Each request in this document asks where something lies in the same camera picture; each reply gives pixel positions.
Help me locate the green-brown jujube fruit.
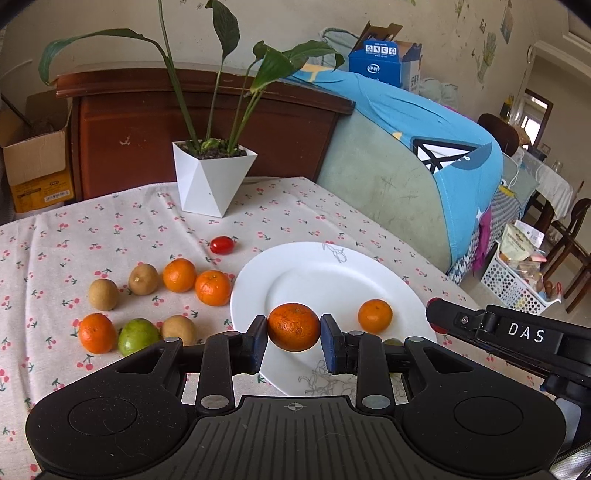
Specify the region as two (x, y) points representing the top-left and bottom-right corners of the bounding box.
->
(383, 338), (405, 347)

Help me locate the green leafy plant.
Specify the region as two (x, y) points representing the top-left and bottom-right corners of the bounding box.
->
(38, 2), (345, 159)

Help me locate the green sofa cushion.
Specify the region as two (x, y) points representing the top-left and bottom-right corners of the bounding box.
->
(318, 112), (452, 272)

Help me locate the blue carton box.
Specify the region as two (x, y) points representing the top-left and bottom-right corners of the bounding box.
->
(348, 22), (422, 93)

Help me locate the orange tangerine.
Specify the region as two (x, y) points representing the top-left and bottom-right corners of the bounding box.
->
(162, 258), (197, 293)
(78, 313), (117, 355)
(267, 303), (321, 352)
(358, 299), (394, 334)
(194, 270), (232, 307)

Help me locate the white geometric plant pot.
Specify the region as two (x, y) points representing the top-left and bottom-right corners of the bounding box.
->
(172, 142), (257, 218)

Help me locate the white round plate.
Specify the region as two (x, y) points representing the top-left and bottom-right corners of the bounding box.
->
(230, 242), (437, 397)

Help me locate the cardboard box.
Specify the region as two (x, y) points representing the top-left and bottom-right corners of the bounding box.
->
(1, 91), (74, 215)

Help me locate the dark wooden headboard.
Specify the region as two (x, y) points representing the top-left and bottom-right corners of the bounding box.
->
(54, 67), (357, 202)

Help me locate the green jujube fruit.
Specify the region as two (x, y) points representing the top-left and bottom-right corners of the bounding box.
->
(118, 318), (160, 357)

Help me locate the brown longan fruit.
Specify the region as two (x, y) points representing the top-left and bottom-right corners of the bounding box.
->
(127, 263), (159, 296)
(87, 279), (119, 311)
(160, 315), (197, 346)

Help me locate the wooden chair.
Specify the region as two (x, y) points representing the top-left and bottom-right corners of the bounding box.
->
(543, 198), (591, 299)

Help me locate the blue printed blanket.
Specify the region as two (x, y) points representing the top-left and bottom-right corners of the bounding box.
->
(290, 65), (504, 266)

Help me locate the white perforated basket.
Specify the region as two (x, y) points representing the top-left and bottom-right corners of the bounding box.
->
(481, 246), (563, 315)

